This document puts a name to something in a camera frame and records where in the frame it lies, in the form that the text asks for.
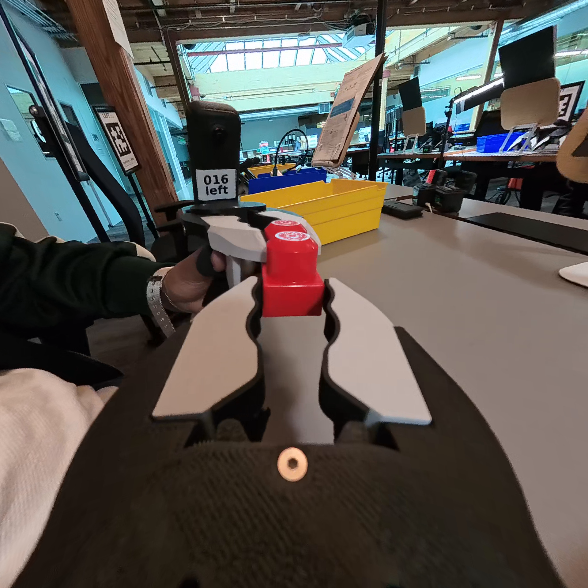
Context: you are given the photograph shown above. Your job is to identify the red toy block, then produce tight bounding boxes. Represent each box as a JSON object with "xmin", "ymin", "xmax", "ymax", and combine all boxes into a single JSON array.
[{"xmin": 261, "ymin": 220, "xmax": 325, "ymax": 318}]

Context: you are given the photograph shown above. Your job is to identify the small cardboard panel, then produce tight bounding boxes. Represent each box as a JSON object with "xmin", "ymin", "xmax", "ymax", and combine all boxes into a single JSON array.
[
  {"xmin": 397, "ymin": 76, "xmax": 427, "ymax": 152},
  {"xmin": 497, "ymin": 25, "xmax": 562, "ymax": 152}
]

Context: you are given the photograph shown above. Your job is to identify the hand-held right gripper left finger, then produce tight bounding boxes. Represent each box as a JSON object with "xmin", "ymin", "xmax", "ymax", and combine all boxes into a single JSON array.
[{"xmin": 152, "ymin": 277, "xmax": 267, "ymax": 421}]

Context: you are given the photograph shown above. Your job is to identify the grey desk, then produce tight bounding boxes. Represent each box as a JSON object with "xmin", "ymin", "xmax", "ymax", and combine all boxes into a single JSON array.
[{"xmin": 255, "ymin": 184, "xmax": 588, "ymax": 588}]

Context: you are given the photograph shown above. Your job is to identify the black desk mat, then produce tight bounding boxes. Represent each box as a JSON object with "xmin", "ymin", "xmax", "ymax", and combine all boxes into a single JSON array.
[{"xmin": 466, "ymin": 211, "xmax": 588, "ymax": 255}]

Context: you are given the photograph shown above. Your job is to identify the black flat case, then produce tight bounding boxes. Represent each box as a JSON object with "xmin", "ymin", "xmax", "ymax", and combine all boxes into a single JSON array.
[{"xmin": 382, "ymin": 202, "xmax": 424, "ymax": 220}]

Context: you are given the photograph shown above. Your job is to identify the background marker sign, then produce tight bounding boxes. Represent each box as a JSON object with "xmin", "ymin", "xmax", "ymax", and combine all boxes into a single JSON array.
[{"xmin": 558, "ymin": 82, "xmax": 585, "ymax": 122}]

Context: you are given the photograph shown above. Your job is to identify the person's left hand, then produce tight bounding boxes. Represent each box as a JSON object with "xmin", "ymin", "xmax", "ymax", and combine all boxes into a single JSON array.
[{"xmin": 162, "ymin": 250, "xmax": 230, "ymax": 314}]

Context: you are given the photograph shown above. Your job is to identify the wooden background desk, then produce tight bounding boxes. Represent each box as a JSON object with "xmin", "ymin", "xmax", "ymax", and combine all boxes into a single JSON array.
[{"xmin": 377, "ymin": 147, "xmax": 559, "ymax": 194}]

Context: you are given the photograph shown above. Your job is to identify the black battery chargers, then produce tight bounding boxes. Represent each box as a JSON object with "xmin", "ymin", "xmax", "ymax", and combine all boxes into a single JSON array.
[{"xmin": 413, "ymin": 169, "xmax": 478, "ymax": 213}]

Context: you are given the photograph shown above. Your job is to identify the ceiling projector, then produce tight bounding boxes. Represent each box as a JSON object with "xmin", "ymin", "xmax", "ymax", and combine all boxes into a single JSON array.
[{"xmin": 342, "ymin": 14, "xmax": 377, "ymax": 49}]

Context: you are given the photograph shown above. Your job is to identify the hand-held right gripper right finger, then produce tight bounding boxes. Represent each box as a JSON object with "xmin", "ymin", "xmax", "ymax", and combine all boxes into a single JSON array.
[{"xmin": 320, "ymin": 277, "xmax": 432, "ymax": 425}]

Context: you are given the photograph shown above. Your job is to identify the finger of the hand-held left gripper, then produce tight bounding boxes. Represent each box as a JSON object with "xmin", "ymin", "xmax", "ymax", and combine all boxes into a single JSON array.
[
  {"xmin": 263, "ymin": 209, "xmax": 323, "ymax": 256},
  {"xmin": 204, "ymin": 218, "xmax": 268, "ymax": 262}
]

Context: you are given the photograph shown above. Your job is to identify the black framed marker sign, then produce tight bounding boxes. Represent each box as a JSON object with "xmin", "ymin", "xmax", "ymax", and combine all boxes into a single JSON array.
[{"xmin": 93, "ymin": 106, "xmax": 141, "ymax": 175}]

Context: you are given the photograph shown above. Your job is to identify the black looped cable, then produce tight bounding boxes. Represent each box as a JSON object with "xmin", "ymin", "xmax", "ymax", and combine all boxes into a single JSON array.
[{"xmin": 275, "ymin": 130, "xmax": 307, "ymax": 177}]

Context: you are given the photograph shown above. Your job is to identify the yellow storage bin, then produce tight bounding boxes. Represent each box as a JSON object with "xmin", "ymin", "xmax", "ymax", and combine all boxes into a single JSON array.
[{"xmin": 240, "ymin": 179, "xmax": 388, "ymax": 245}]

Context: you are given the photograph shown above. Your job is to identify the large cardboard panel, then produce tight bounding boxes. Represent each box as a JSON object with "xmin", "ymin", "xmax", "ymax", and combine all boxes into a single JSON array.
[{"xmin": 311, "ymin": 53, "xmax": 389, "ymax": 168}]

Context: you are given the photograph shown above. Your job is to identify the paper notice on beam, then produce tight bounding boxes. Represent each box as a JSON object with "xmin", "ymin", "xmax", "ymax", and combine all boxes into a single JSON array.
[{"xmin": 102, "ymin": 0, "xmax": 135, "ymax": 60}]

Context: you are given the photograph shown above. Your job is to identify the black office chair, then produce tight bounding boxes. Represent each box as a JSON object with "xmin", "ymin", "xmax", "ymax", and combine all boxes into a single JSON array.
[{"xmin": 152, "ymin": 198, "xmax": 207, "ymax": 265}]

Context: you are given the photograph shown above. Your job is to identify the white tablet stand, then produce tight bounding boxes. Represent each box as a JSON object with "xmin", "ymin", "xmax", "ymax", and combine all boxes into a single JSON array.
[{"xmin": 558, "ymin": 262, "xmax": 588, "ymax": 288}]

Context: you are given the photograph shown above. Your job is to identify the wooden post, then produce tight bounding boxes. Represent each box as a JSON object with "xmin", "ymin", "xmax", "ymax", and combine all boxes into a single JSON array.
[{"xmin": 66, "ymin": 0, "xmax": 180, "ymax": 221}]

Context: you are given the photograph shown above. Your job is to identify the black floor sign frame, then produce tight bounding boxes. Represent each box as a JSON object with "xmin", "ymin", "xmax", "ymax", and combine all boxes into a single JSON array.
[{"xmin": 0, "ymin": 5, "xmax": 148, "ymax": 244}]

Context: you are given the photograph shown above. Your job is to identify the black pole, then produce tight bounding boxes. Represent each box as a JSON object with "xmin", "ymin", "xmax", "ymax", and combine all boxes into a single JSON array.
[{"xmin": 367, "ymin": 0, "xmax": 389, "ymax": 182}]

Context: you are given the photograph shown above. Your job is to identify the black light bar lamp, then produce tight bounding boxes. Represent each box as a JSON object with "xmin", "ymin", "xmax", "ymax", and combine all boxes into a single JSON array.
[{"xmin": 452, "ymin": 77, "xmax": 505, "ymax": 113}]

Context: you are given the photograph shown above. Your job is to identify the grey wristwatch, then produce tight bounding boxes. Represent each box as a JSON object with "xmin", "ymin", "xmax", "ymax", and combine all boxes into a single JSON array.
[{"xmin": 146, "ymin": 268, "xmax": 177, "ymax": 338}]

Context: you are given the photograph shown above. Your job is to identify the blue storage bin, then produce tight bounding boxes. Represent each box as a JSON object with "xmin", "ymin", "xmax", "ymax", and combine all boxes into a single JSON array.
[
  {"xmin": 476, "ymin": 132, "xmax": 529, "ymax": 153},
  {"xmin": 248, "ymin": 167, "xmax": 328, "ymax": 194}
]

